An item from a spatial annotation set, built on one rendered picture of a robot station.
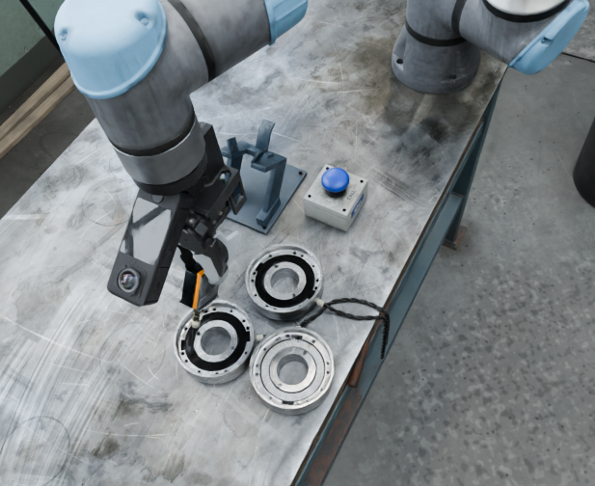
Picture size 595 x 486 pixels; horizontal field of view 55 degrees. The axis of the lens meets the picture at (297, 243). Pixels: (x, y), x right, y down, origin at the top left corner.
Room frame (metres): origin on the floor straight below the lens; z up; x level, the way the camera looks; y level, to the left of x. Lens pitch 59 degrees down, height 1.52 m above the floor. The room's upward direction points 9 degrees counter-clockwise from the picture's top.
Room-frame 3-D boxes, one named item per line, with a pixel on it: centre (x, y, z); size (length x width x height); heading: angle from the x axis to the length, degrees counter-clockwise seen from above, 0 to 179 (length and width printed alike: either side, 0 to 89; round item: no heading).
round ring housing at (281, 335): (0.24, 0.03, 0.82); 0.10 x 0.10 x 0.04
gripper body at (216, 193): (0.36, 0.10, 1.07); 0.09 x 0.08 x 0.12; 144
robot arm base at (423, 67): (0.76, -0.29, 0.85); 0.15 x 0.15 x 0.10
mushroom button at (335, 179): (0.49, -0.07, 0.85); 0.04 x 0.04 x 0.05
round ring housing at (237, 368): (0.30, 0.12, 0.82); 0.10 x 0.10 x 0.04
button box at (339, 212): (0.50, -0.07, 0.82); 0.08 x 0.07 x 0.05; 143
